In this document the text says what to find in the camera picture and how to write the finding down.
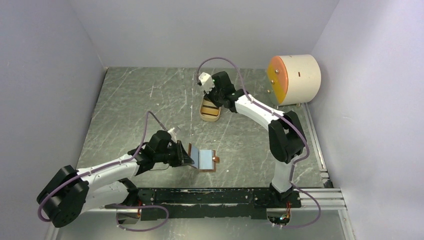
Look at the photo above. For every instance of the brown leather card holder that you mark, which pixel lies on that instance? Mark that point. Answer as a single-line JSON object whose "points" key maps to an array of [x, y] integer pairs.
{"points": [[193, 153]]}

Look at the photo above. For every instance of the cream cylindrical cabinet orange door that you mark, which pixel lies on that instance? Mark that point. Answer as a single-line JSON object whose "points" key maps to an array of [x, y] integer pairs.
{"points": [[293, 79]]}

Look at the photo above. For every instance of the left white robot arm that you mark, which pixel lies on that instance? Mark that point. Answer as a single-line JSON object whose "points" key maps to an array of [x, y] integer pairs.
{"points": [[72, 192]]}

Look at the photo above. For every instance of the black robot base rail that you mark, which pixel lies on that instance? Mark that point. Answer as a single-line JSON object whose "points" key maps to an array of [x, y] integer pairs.
{"points": [[195, 203]]}

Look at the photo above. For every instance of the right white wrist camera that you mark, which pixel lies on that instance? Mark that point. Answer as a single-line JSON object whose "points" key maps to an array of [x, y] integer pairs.
{"points": [[206, 82]]}

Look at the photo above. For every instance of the grey card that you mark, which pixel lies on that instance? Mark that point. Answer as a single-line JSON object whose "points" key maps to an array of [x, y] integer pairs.
{"points": [[206, 159]]}

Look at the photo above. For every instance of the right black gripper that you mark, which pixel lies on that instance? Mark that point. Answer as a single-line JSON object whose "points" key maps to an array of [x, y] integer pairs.
{"points": [[209, 96]]}

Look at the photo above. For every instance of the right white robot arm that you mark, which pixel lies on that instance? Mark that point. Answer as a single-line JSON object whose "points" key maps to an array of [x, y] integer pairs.
{"points": [[287, 141]]}

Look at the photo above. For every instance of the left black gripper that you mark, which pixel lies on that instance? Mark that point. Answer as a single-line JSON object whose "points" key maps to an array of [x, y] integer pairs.
{"points": [[182, 157]]}

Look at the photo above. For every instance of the beige oval card tray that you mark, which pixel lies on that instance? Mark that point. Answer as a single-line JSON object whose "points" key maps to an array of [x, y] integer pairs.
{"points": [[208, 111]]}

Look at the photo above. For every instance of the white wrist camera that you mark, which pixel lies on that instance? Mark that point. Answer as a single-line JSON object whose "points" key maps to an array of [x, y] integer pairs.
{"points": [[206, 82], [174, 131]]}

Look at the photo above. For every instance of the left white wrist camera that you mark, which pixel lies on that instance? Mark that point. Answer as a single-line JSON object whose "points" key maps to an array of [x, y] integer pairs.
{"points": [[174, 131]]}

